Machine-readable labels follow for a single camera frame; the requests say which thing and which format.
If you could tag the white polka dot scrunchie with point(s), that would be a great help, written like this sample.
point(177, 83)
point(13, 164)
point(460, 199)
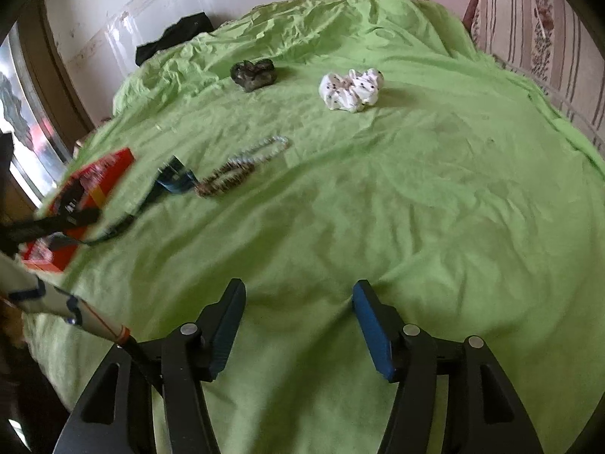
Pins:
point(349, 90)

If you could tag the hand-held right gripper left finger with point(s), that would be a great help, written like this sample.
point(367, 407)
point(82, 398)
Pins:
point(227, 335)

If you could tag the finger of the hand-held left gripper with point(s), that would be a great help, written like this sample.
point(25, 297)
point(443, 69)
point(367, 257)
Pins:
point(174, 165)
point(177, 185)

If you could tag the wooden framed window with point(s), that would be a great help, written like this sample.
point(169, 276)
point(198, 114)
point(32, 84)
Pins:
point(28, 118)

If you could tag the dark green scrunchie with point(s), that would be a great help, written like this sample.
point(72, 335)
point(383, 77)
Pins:
point(253, 75)

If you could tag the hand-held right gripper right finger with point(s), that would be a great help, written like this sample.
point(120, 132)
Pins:
point(373, 331)

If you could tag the black cloth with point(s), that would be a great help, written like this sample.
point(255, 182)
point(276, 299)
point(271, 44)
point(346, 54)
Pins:
point(175, 35)

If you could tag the pink bed cover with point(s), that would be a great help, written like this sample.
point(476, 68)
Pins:
point(449, 0)

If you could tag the red box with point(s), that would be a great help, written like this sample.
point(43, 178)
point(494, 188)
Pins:
point(106, 165)

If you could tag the green bed sheet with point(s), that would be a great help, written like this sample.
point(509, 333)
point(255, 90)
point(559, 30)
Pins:
point(378, 198)

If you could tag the striped floral sofa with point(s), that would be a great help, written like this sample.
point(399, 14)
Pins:
point(543, 19)

